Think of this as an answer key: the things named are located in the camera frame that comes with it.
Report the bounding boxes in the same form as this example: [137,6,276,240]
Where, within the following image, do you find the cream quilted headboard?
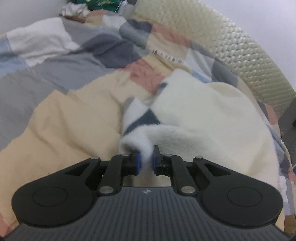
[133,0,295,118]

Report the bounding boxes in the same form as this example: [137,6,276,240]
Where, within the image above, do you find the white fuzzy striped sweater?
[119,69,279,188]

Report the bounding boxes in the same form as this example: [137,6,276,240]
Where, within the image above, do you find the grey bedside cabinet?
[278,99,296,166]

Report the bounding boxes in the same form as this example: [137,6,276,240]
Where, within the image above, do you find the green and white clothes pile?
[60,0,120,18]

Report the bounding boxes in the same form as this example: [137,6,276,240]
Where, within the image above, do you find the patchwork colour-block bed quilt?
[0,9,296,235]

